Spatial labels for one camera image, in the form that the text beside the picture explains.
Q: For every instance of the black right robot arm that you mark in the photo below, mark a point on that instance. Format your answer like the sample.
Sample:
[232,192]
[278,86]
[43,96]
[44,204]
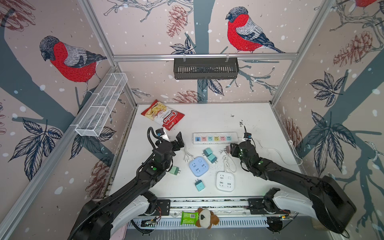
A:
[332,206]

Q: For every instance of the black hanging wall basket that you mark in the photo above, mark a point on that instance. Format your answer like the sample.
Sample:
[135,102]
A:
[206,68]

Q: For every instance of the pink plug adapter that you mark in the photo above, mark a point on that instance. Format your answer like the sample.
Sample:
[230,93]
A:
[226,151]

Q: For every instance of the white square socket cube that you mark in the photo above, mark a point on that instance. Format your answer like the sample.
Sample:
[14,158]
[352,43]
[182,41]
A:
[225,181]

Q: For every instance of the white multicolour power strip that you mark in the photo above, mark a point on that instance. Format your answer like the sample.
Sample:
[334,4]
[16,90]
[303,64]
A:
[215,138]

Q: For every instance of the teal plug adapter front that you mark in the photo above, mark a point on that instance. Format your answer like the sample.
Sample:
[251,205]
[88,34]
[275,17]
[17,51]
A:
[199,185]

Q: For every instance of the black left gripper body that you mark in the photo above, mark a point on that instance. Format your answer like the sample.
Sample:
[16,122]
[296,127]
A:
[166,167]

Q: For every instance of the teal plug adapter pair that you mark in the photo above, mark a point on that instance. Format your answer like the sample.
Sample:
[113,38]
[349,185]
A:
[207,152]
[212,158]

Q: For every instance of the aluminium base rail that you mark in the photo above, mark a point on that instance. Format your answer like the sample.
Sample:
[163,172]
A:
[166,214]

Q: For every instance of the pink tray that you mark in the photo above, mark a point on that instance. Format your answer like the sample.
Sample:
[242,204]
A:
[120,234]

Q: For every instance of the blue square socket cube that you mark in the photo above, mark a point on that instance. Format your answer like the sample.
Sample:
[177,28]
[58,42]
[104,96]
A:
[199,166]

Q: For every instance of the red Chuba chips bag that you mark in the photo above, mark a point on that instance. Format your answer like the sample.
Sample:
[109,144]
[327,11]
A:
[163,115]

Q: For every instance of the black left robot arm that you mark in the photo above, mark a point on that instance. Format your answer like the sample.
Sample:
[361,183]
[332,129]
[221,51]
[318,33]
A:
[99,220]

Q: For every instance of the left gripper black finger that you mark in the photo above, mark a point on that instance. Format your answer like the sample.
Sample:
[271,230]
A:
[180,140]
[162,137]

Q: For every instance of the green plug adapter left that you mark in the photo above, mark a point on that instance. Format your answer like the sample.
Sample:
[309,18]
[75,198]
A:
[174,170]

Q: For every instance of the green wet wipes pack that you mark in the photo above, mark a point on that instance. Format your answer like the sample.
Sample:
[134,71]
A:
[189,218]

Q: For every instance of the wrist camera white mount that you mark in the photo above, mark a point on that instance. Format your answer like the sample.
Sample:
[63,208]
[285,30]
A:
[247,136]
[163,130]

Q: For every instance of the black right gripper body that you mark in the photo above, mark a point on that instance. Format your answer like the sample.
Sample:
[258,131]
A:
[236,150]

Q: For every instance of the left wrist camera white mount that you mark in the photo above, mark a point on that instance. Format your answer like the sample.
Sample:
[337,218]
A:
[163,130]

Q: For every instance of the white wire mesh shelf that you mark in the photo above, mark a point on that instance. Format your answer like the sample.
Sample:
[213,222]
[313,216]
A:
[96,116]

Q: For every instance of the brown plush dog toy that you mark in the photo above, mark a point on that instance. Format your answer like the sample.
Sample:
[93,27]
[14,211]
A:
[206,219]

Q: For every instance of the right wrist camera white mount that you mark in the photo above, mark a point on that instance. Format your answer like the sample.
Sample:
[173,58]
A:
[247,136]

